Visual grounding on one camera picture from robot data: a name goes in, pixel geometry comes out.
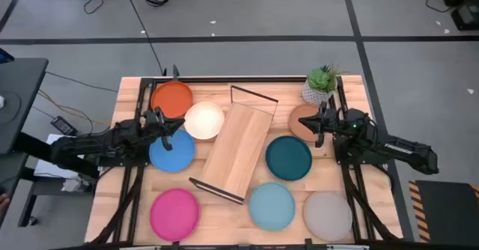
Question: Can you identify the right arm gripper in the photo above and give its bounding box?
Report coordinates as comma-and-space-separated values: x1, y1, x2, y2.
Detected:
298, 100, 342, 149

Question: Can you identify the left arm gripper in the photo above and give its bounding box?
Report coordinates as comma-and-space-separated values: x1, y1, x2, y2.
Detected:
144, 106, 186, 152

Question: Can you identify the terracotta plate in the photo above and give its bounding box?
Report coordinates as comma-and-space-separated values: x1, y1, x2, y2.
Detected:
287, 104, 323, 143

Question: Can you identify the orange plate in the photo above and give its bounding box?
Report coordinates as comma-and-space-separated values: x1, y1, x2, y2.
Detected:
150, 80, 194, 119

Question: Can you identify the cream plate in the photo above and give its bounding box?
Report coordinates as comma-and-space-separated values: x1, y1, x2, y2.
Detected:
183, 100, 226, 141

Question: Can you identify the dark teal plate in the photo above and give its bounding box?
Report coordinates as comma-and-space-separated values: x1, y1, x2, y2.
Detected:
265, 135, 314, 182

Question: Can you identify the magenta pink plate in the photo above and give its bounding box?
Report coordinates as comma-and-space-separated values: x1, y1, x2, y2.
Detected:
149, 188, 201, 243

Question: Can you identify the light blue plate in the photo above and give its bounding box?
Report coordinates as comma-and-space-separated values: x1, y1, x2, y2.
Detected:
248, 182, 296, 232

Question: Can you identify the grey plate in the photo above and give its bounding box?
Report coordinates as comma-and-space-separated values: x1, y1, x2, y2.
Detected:
303, 190, 353, 243

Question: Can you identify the succulent in white patterned pot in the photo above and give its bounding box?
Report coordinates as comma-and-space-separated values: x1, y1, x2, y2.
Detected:
301, 63, 349, 107

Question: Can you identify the black power adapter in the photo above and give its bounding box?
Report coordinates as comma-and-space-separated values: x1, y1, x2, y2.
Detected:
50, 115, 79, 137

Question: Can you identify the crumpled clear plastic bag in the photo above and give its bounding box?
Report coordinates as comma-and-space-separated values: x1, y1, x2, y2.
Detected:
61, 174, 93, 193

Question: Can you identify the white paper sheet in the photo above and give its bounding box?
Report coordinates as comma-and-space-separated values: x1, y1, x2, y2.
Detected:
33, 133, 100, 180

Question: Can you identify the black desk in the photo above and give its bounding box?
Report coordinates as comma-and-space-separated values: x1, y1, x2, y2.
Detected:
0, 58, 49, 156

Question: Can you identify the round black pad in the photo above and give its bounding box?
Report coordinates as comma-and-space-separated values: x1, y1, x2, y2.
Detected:
0, 91, 22, 126

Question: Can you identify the black mat with hazard stripes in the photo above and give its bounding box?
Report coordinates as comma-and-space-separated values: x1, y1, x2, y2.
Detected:
408, 180, 479, 243

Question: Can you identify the black metal stand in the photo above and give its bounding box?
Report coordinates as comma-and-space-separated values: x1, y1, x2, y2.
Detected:
0, 132, 100, 228

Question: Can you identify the person's hand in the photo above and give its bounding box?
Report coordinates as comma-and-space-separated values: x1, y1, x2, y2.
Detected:
0, 192, 10, 216

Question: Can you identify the black equipment case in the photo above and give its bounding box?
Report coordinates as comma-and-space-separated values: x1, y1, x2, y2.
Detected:
451, 2, 479, 32

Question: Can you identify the wooden shelf with black frame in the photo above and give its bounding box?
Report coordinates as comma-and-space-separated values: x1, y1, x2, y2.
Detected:
189, 85, 279, 206

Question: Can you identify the black aluminium rig frame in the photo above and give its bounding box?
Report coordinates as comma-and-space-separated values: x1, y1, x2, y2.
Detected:
89, 64, 403, 250

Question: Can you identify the thin black desk cable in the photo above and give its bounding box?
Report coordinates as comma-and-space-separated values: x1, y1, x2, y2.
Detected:
44, 71, 119, 94

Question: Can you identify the long black floor cable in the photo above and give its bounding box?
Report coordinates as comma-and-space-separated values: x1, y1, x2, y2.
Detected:
122, 0, 165, 76

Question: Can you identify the yellow floor cable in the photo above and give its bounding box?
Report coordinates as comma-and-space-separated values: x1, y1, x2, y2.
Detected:
37, 88, 113, 126

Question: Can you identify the looped thin black cable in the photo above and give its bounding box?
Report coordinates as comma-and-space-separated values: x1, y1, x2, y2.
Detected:
83, 0, 105, 15

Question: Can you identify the black equipment cable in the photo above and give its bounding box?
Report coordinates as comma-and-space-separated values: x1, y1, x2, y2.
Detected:
425, 0, 454, 13

